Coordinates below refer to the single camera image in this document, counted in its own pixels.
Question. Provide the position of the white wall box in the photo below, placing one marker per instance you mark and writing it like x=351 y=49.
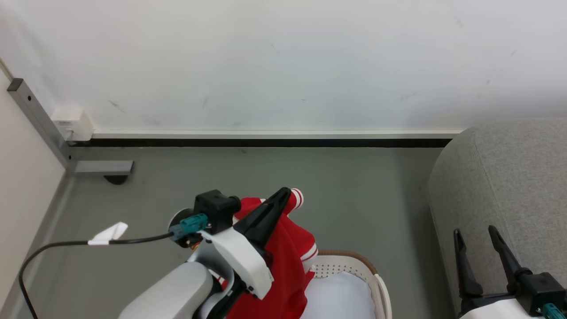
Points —
x=73 y=124

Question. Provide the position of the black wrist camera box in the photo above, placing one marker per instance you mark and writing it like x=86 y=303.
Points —
x=542 y=288
x=217 y=208

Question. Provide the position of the white laundry basket brown rim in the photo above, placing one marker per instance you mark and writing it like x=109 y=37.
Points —
x=382 y=288

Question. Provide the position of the black caster wheel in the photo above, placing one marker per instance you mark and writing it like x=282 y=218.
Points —
x=116 y=179

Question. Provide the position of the white cloth in basket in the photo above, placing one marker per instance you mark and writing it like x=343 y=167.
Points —
x=336 y=297

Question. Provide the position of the grey metal frame leg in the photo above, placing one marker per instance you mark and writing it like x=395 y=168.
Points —
x=40 y=119

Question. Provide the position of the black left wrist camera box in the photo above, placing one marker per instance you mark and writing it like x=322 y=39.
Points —
x=217 y=208

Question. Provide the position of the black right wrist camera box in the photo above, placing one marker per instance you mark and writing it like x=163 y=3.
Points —
x=542 y=288

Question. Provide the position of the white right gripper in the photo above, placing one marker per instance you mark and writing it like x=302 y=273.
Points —
x=491 y=310

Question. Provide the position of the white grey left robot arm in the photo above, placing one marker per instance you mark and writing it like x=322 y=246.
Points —
x=177 y=292

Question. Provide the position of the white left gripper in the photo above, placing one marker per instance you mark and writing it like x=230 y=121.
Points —
x=241 y=257

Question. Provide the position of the red garment with white stripes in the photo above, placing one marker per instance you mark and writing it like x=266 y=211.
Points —
x=288 y=266

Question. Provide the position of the grey fabric sofa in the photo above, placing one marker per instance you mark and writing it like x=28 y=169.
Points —
x=509 y=177

